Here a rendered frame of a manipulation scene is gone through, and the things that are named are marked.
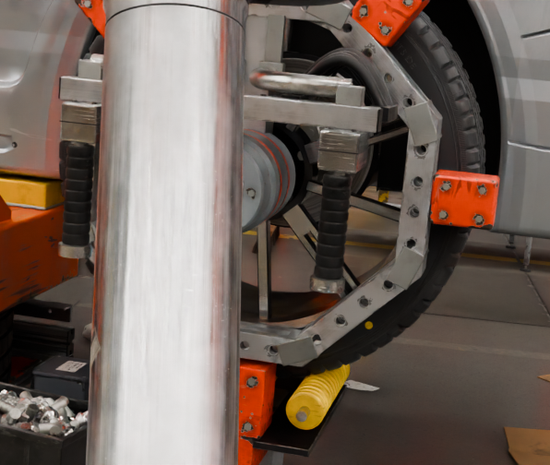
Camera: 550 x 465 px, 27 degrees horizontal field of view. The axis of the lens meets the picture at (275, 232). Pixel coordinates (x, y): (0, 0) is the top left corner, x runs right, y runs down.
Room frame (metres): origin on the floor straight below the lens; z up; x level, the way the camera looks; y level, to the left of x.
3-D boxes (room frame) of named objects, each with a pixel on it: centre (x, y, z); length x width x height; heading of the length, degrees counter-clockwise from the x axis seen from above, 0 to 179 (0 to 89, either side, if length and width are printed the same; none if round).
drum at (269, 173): (1.62, 0.06, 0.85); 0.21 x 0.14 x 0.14; 168
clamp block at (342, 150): (1.45, -0.08, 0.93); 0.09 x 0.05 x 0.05; 168
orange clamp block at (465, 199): (1.63, -0.26, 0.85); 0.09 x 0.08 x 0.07; 78
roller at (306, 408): (1.76, -0.09, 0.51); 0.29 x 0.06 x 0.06; 168
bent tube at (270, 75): (1.55, -0.03, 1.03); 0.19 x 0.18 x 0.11; 168
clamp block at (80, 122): (1.53, 0.25, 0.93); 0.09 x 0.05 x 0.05; 168
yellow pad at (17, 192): (2.27, 0.50, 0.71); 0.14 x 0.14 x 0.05; 78
